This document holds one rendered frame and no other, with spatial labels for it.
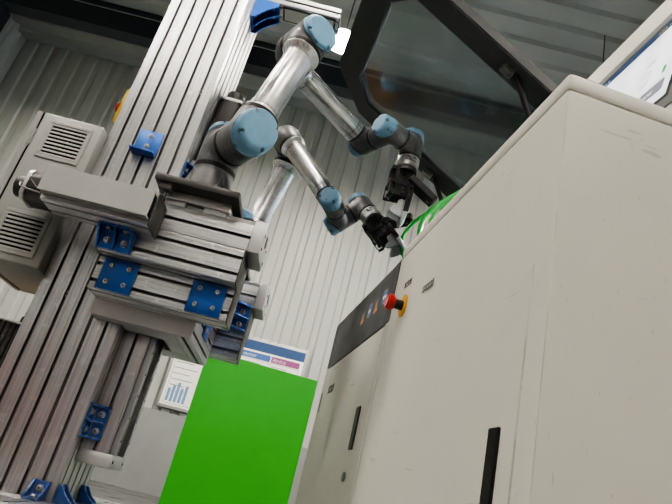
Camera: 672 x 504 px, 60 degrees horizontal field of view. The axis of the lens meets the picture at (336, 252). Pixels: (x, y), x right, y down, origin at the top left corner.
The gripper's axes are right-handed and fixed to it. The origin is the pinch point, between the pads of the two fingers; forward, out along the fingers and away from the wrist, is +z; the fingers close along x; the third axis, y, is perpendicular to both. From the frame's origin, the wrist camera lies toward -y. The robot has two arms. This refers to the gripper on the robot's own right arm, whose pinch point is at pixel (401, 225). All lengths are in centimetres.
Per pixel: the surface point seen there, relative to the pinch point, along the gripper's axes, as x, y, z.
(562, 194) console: 106, 6, 45
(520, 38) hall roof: -367, -188, -493
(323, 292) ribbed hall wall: -649, -62, -193
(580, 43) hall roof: -340, -254, -490
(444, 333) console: 75, 7, 56
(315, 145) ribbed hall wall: -659, 9, -435
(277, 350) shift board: -646, -19, -92
